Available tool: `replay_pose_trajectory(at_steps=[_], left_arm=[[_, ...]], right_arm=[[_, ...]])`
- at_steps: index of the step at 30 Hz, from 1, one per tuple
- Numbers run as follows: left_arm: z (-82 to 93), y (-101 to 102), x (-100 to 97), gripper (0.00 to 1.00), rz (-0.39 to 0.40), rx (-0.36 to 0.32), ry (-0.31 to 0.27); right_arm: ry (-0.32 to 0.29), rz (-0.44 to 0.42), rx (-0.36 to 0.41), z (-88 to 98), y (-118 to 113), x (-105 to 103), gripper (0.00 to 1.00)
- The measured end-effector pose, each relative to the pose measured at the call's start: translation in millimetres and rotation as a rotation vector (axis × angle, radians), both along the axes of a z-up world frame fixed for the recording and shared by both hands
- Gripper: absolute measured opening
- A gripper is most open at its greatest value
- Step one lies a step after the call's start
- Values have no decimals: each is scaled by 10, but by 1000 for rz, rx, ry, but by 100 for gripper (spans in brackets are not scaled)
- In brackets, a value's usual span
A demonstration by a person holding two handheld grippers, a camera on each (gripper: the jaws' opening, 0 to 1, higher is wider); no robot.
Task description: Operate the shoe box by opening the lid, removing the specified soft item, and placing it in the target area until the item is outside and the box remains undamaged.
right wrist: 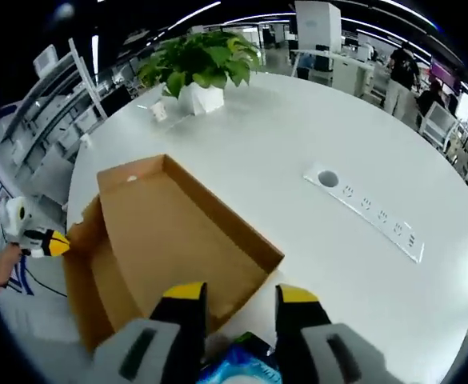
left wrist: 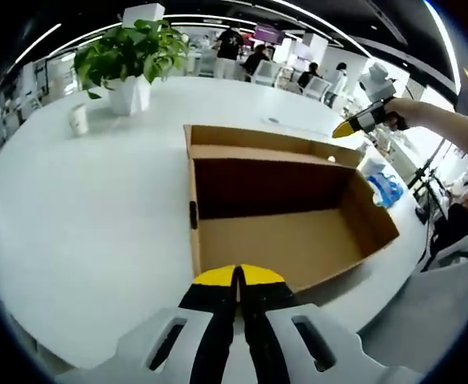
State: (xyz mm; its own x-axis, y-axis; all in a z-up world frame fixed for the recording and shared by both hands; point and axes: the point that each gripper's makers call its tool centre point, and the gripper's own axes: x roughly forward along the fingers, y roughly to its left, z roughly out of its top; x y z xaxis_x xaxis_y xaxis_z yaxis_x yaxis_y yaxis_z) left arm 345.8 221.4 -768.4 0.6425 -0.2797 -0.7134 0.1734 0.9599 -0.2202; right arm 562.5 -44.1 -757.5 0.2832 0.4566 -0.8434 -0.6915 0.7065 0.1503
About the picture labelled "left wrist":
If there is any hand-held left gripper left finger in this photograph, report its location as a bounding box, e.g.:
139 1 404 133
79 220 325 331
115 263 238 384

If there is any light blue wet wipes pack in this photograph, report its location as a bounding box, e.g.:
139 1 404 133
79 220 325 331
362 156 406 209

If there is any purple wall screen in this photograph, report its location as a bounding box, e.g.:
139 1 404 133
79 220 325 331
255 22 286 45

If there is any small white paper cup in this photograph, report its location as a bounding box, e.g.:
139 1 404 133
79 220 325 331
68 102 90 136

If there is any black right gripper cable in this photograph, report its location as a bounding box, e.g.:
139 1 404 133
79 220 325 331
417 135 449 267

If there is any green plant in white pot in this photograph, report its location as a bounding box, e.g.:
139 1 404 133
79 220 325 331
71 18 190 117

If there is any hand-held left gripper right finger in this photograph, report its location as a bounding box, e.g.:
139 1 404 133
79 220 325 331
237 263 365 384

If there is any brown cardboard shoe box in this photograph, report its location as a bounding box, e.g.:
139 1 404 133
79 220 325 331
183 123 402 293

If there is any person's right hand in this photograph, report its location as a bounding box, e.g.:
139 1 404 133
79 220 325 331
382 97 419 132

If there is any white office chair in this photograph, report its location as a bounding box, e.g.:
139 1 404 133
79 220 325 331
303 75 333 99
253 59 282 87

